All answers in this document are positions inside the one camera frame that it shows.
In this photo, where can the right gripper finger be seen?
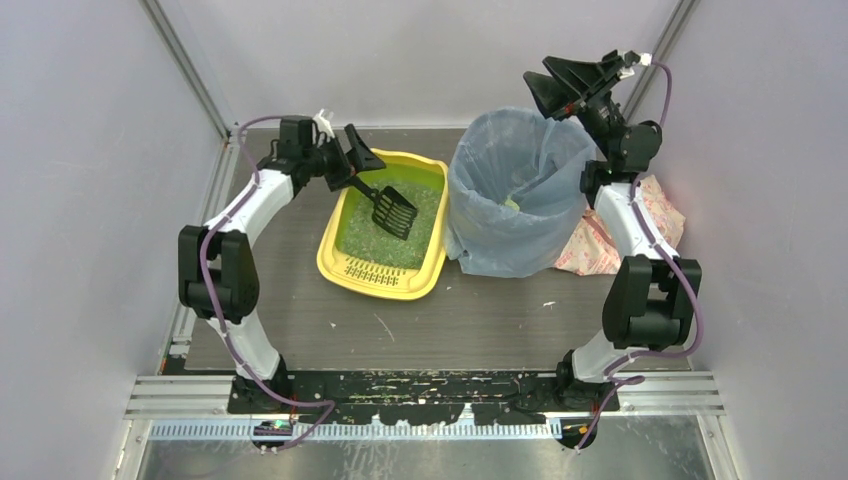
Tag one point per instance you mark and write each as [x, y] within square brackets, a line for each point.
[552, 94]
[589, 78]

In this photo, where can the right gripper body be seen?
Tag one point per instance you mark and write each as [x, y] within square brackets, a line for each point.
[594, 92]

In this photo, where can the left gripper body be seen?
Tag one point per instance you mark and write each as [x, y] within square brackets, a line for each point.
[339, 168]

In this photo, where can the black litter scoop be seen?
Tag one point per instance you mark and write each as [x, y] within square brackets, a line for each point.
[392, 212]

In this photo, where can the yellow litter box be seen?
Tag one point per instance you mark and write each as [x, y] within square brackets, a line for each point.
[375, 279]

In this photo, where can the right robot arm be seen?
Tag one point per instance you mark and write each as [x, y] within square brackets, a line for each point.
[651, 302]

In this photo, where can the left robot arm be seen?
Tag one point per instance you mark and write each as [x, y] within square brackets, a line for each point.
[217, 273]

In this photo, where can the green cat litter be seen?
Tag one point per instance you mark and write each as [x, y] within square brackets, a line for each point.
[362, 238]

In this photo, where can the blue bag lined bin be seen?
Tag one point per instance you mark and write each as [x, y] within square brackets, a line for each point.
[514, 195]

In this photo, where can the pink patterned cloth bag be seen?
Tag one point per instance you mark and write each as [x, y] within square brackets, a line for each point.
[591, 250]

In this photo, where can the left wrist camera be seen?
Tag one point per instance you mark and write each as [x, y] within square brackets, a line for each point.
[323, 123]

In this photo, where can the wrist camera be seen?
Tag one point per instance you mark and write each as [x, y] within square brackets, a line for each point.
[632, 60]
[323, 123]

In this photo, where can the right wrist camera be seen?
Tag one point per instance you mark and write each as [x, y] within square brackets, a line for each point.
[632, 60]

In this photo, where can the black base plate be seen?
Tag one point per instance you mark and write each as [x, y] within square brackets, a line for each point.
[423, 398]

